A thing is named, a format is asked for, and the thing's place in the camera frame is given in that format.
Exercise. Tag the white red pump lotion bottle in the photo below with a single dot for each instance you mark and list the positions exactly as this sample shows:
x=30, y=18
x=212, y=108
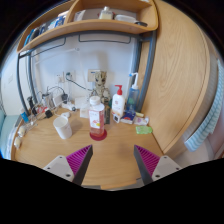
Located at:
x=118, y=102

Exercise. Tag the green wipes packet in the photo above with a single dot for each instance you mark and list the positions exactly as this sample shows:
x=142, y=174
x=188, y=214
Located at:
x=143, y=129

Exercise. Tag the clear bottle with pink liquid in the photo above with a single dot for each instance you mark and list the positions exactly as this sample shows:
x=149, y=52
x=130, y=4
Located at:
x=96, y=114

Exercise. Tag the white clear storage box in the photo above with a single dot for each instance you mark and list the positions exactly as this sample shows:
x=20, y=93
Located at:
x=125, y=18

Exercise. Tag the white tissue pack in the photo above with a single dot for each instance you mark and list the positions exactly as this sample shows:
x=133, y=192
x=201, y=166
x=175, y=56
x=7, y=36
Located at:
x=82, y=104

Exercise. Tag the blue small bottle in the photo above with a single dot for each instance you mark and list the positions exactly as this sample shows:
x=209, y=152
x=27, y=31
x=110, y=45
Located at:
x=25, y=118

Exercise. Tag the clear blue pump bottle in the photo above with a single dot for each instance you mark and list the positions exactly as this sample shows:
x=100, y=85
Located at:
x=133, y=94

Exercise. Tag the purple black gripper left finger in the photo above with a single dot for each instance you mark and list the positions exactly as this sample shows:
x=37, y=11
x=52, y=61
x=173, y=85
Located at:
x=78, y=162

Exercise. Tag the white paper cup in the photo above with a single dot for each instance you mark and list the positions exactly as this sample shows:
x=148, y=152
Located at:
x=62, y=126

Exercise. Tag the white power strip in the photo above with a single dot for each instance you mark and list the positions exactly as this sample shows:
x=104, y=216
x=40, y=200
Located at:
x=69, y=106

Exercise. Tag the round dark red coaster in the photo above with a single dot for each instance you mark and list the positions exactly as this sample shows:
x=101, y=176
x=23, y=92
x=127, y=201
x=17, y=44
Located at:
x=98, y=136

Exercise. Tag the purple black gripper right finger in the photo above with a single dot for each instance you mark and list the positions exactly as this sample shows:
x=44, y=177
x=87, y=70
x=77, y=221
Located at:
x=147, y=162

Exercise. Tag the striped towel on right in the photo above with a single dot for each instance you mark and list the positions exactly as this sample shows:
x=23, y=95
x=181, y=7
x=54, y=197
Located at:
x=209, y=123

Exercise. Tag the bed with light bedding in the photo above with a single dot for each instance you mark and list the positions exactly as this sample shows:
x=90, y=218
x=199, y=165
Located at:
x=8, y=126

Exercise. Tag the black hair comb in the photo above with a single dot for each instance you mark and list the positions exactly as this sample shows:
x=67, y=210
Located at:
x=107, y=115

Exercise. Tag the wooden wall shelf unit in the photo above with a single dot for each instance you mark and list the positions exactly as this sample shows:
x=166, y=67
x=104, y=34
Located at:
x=145, y=11

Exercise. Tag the Groot figurine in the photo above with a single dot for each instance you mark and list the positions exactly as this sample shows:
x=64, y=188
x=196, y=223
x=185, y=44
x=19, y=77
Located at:
x=100, y=89

